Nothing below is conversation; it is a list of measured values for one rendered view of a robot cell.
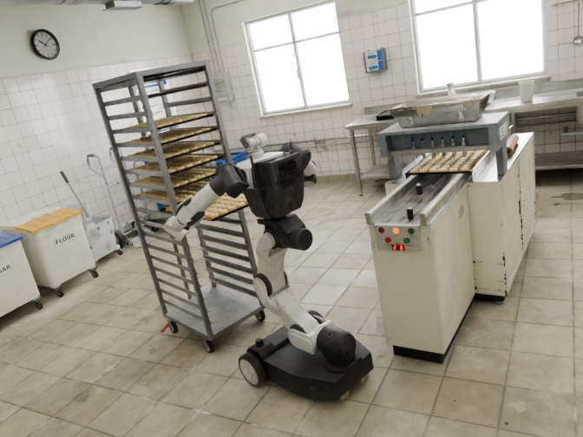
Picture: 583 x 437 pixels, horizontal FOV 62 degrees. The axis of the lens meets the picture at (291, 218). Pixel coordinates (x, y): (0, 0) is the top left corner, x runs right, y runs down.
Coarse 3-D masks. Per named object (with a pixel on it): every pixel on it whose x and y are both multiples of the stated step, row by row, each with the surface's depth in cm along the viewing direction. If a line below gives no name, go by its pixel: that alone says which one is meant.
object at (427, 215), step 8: (456, 176) 283; (464, 176) 289; (456, 184) 276; (440, 192) 260; (448, 192) 262; (440, 200) 251; (448, 200) 263; (432, 208) 241; (440, 208) 252; (424, 216) 232; (432, 216) 242; (424, 224) 234
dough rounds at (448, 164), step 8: (456, 152) 333; (472, 152) 321; (480, 152) 317; (424, 160) 323; (432, 160) 319; (440, 160) 317; (448, 160) 316; (456, 160) 312; (464, 160) 304; (472, 160) 300; (416, 168) 309; (424, 168) 304; (432, 168) 301; (440, 168) 297; (448, 168) 298; (456, 168) 291; (464, 168) 287; (472, 168) 291
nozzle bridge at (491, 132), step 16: (400, 128) 308; (416, 128) 297; (432, 128) 288; (448, 128) 283; (464, 128) 278; (480, 128) 282; (496, 128) 269; (384, 144) 308; (400, 144) 312; (416, 144) 306; (448, 144) 295; (480, 144) 284; (496, 144) 272; (400, 160) 331; (496, 160) 285
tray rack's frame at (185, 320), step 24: (144, 72) 263; (168, 72) 321; (96, 96) 308; (120, 168) 322; (144, 240) 339; (216, 288) 381; (168, 312) 356; (216, 312) 342; (240, 312) 335; (216, 336) 314
